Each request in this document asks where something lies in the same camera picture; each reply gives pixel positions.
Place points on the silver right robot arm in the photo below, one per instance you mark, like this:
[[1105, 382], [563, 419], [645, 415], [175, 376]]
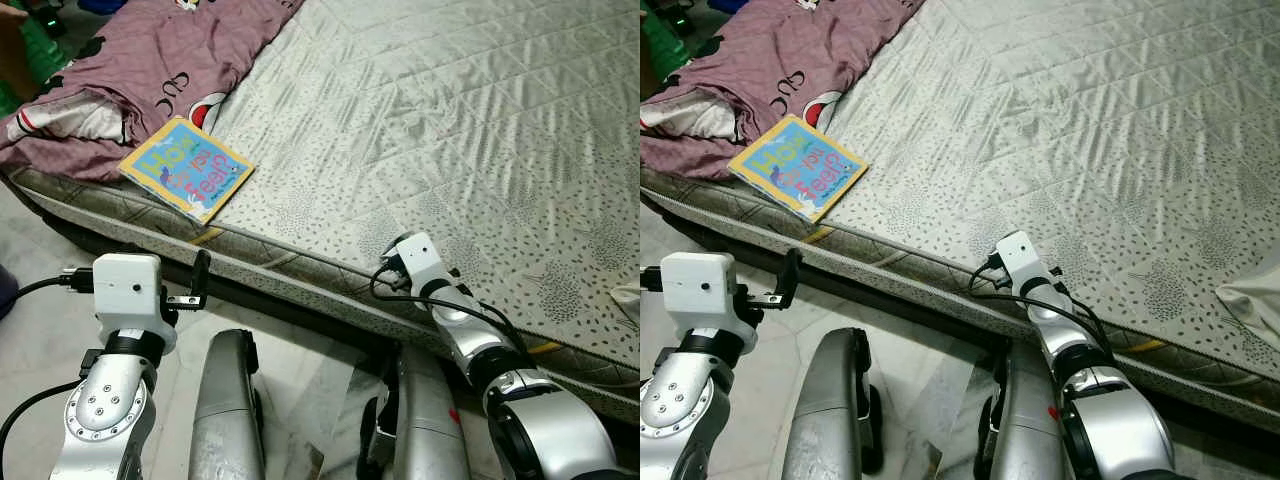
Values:
[[1110, 400], [500, 370]]

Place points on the grey right robot leg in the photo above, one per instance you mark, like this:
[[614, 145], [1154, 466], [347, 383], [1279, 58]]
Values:
[[420, 420], [1020, 420]]

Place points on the quilted cream mattress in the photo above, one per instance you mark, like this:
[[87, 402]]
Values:
[[1080, 130], [450, 130]]

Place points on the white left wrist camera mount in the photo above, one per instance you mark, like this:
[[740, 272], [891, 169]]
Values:
[[125, 285], [697, 285]]

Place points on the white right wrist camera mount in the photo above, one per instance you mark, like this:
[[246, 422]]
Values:
[[420, 258], [1022, 258]]

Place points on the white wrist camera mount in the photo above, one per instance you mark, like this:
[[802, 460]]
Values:
[[697, 285], [420, 258], [125, 285], [1022, 258]]

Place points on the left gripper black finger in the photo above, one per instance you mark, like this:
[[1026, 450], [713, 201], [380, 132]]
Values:
[[201, 275], [793, 275]]

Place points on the white printed pillow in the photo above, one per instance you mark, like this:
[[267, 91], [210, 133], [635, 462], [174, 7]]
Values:
[[1250, 300], [626, 295]]

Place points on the purple cartoon print blanket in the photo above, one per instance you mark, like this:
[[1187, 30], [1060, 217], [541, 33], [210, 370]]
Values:
[[150, 70], [780, 70]]

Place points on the blue yellow children's book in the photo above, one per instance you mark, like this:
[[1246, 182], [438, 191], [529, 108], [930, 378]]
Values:
[[798, 168], [185, 168]]

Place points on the dark bed frame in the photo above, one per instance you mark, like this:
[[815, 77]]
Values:
[[920, 310], [300, 308]]

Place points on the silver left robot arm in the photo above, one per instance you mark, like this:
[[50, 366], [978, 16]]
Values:
[[680, 410], [100, 410]]

